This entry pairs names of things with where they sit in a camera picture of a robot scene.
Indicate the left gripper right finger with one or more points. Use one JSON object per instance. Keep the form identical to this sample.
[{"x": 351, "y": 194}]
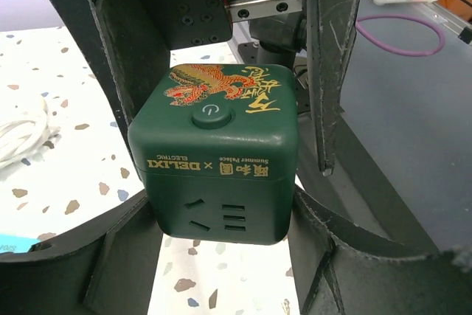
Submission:
[{"x": 341, "y": 268}]

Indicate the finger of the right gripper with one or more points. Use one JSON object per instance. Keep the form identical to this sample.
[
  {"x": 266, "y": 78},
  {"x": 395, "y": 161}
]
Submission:
[
  {"x": 330, "y": 39},
  {"x": 123, "y": 48}
]

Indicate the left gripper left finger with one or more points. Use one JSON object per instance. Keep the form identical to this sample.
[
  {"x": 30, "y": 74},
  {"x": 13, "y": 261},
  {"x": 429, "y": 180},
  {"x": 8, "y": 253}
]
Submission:
[{"x": 105, "y": 266}]

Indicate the teal power strip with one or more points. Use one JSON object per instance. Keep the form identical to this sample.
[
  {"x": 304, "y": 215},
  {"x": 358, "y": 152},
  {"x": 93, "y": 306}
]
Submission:
[{"x": 16, "y": 244}]

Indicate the dark green cube socket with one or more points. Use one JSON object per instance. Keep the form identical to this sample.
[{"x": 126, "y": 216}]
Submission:
[{"x": 215, "y": 147}]

